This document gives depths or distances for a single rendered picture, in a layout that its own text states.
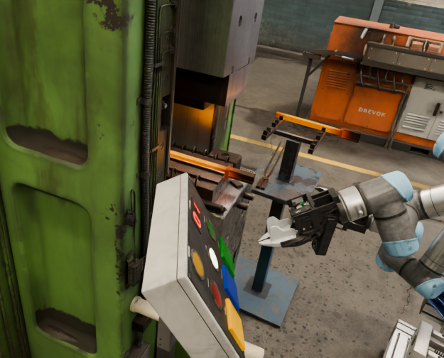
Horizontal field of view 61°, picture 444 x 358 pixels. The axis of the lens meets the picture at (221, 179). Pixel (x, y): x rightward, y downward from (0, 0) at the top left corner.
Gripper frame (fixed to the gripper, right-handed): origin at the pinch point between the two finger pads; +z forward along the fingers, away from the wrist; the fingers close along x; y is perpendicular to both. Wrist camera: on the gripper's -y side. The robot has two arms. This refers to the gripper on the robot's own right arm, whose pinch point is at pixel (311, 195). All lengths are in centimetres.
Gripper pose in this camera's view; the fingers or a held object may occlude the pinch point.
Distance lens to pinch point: 130.8
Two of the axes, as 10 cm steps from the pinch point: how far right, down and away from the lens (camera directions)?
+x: 3.5, -4.2, 8.4
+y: -1.3, 8.6, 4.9
